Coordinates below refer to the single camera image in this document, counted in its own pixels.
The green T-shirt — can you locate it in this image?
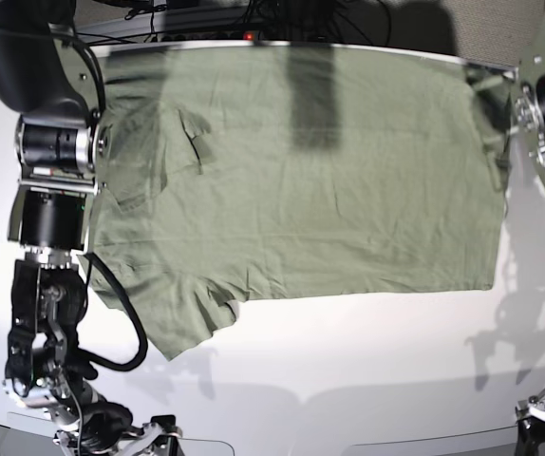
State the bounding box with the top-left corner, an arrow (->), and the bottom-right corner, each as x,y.
94,46 -> 511,359

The black power strip red light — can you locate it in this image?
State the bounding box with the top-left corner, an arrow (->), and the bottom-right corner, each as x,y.
156,17 -> 338,43

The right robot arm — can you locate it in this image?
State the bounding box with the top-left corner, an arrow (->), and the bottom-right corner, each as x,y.
0,1 -> 181,455

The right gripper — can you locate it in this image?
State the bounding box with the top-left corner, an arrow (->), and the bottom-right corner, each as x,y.
51,401 -> 182,456

